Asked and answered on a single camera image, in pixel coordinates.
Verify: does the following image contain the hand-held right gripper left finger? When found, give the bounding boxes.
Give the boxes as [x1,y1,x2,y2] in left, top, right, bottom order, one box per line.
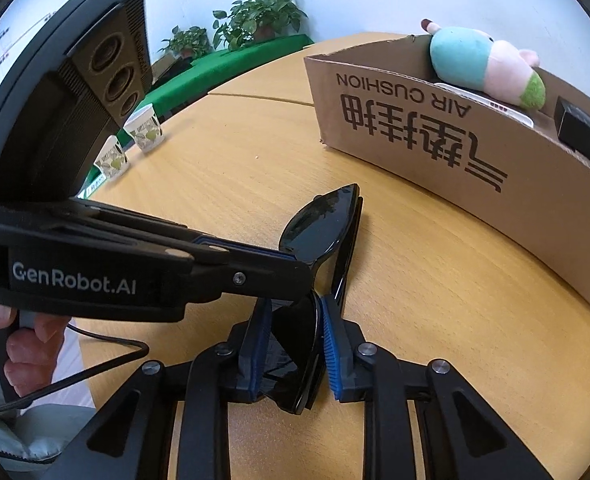
[40,300,276,480]

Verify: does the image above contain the brown cardboard box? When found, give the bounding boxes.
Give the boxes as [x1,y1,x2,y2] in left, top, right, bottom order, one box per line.
[303,32,590,321]

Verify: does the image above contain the wall photo chart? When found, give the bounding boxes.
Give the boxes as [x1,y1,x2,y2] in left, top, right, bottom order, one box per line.
[0,9,58,126]

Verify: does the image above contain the black charger box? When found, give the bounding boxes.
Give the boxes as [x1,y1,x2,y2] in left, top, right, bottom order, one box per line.
[554,97,590,163]

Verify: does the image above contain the patterned paper cup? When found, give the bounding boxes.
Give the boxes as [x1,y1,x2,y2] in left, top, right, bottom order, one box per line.
[94,135,128,181]
[123,104,163,153]

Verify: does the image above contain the teal and pink plush toy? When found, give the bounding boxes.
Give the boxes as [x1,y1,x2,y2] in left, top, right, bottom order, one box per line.
[421,18,547,111]

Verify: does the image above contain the small brown box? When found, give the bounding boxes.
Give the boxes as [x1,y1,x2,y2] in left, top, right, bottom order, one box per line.
[151,54,192,82]

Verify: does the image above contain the green bench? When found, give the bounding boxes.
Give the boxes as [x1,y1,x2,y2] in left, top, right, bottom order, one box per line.
[77,34,316,198]

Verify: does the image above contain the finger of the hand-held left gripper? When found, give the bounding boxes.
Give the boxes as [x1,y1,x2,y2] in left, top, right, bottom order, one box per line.
[167,232,298,262]
[179,257,317,322]

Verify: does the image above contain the large potted green plant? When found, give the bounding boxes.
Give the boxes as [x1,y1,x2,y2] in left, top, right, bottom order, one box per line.
[212,0,308,51]

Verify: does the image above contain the small potted green plant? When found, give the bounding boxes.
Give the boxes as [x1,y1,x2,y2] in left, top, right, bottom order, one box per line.
[159,26,213,58]

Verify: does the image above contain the black sunglasses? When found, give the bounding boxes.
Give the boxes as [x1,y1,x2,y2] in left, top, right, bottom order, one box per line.
[252,183,365,415]

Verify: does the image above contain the person's left forearm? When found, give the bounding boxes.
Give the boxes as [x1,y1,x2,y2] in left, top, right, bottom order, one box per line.
[0,355,96,472]

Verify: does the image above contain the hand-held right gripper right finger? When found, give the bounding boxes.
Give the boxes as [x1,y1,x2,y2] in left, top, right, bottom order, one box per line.
[321,294,556,480]

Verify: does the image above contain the person's left hand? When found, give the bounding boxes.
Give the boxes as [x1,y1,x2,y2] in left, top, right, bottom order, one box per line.
[0,300,70,397]

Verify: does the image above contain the white plastic device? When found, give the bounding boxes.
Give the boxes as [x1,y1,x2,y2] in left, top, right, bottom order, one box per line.
[434,81,535,128]

